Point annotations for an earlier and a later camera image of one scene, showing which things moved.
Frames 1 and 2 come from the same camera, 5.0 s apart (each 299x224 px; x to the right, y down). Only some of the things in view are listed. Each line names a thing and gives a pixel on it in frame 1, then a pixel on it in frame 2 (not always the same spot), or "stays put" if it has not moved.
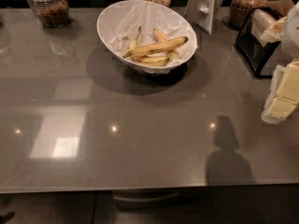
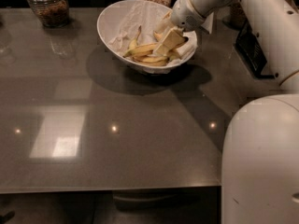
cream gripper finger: [281, 107] -> [165, 24]
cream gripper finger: [289, 86] -> [172, 40]
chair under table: [152, 200] stays put
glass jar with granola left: [50, 5] stays put
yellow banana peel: [158, 52] stays put
